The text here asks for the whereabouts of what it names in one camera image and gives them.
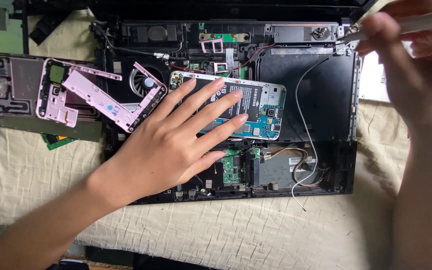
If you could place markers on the person's right hand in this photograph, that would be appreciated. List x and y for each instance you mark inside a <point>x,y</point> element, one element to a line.
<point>418,75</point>

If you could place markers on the pink phone frame with sticker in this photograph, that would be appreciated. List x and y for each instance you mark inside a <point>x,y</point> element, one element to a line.
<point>99,103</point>

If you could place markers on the person's left hand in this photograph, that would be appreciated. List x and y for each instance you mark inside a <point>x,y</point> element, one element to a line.
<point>163,146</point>

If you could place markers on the dark blue object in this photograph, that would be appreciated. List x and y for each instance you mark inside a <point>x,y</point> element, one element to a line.
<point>69,264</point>

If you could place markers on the black plastic part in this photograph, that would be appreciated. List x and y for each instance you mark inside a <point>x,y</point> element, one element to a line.
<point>49,24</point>

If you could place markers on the white screwdriver tool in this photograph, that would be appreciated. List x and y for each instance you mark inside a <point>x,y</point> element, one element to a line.
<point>418,21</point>

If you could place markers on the opened white smartphone with battery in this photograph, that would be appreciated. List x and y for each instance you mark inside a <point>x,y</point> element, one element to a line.
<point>268,112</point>

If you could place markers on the laptop cooling fan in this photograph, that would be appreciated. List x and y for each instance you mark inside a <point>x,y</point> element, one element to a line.
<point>141,82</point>

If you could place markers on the small pink bracket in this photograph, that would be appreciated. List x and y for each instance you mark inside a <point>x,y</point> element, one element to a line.
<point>220,67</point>
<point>212,45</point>

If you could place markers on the green circuit board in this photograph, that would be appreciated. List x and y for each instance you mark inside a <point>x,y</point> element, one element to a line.
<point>54,141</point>

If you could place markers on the black disassembled laptop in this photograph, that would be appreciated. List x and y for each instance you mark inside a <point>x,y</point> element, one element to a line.
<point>313,97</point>

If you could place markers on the person's right fingers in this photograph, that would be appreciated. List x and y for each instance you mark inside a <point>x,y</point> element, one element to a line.
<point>384,35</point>

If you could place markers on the grey metal laptop panel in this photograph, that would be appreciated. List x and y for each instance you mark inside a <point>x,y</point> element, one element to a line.
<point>17,86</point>

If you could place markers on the white sheet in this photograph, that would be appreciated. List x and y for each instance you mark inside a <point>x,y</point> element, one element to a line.
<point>371,80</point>

